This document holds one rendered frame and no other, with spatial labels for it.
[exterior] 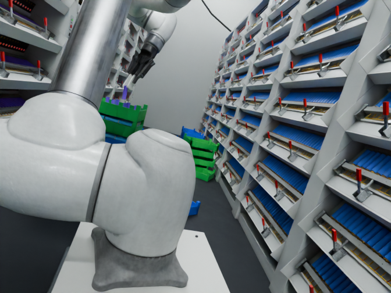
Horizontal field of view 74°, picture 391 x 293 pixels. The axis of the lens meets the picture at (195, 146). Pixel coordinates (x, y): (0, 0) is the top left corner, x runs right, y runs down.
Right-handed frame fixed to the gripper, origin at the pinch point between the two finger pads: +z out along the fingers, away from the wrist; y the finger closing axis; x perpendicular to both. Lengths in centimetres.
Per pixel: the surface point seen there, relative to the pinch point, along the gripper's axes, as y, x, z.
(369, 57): -90, 8, -28
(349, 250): -103, -5, 29
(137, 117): -9.3, -5.6, 13.2
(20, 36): 27.8, 34.1, 9.8
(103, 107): 4.3, 1.5, 16.3
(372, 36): -89, 7, -37
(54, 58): 50, 6, 2
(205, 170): 4, -142, 2
